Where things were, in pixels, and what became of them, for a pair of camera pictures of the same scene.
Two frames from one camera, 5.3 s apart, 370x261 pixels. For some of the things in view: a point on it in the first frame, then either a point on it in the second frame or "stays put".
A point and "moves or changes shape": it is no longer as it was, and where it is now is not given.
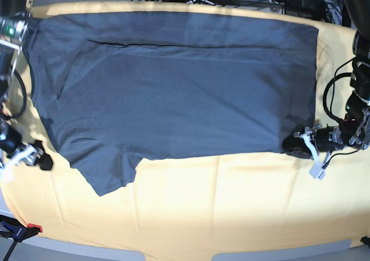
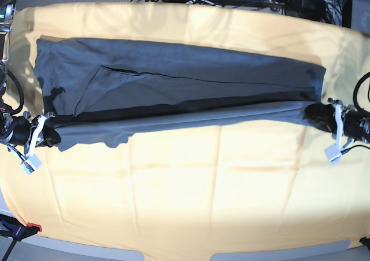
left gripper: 14,151 -> 23,128
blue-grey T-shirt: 114,89 moves or changes shape
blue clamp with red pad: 13,228 stays put
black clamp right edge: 366,241 stays put
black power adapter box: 306,6 stays put
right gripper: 324,139 -> 356,125
